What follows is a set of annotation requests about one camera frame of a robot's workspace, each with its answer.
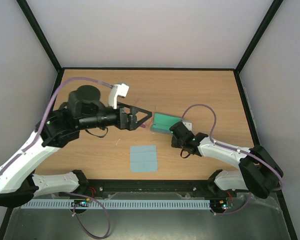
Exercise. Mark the light blue slotted cable duct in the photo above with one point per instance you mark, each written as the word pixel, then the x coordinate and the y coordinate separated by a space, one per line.
pixel 119 204

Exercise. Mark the black left rear frame post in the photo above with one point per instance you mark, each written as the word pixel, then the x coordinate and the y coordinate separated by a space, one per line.
pixel 29 15

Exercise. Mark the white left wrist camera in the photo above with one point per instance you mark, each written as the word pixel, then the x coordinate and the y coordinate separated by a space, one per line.
pixel 118 90

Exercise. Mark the grey-green glasses case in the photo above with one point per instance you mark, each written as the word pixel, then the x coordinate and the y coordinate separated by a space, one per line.
pixel 162 123

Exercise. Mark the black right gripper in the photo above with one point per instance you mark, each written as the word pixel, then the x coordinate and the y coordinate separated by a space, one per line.
pixel 177 128

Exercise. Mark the black frame corner post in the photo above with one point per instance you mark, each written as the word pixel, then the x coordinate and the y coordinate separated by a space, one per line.
pixel 268 17

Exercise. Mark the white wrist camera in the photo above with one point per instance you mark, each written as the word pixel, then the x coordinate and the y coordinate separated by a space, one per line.
pixel 118 90
pixel 187 124

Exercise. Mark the black front mounting rail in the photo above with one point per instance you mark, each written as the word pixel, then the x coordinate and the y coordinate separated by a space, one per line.
pixel 196 188

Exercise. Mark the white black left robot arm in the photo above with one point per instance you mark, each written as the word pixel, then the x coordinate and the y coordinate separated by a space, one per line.
pixel 18 182

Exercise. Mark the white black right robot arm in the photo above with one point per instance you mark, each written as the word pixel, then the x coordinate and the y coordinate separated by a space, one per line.
pixel 256 171

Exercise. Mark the light blue cleaning cloth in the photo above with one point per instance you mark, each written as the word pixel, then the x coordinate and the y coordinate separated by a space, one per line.
pixel 143 159

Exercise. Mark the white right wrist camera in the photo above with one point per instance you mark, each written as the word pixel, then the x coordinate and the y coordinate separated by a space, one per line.
pixel 187 124

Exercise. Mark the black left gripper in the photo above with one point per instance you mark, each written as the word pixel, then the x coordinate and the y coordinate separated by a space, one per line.
pixel 131 124

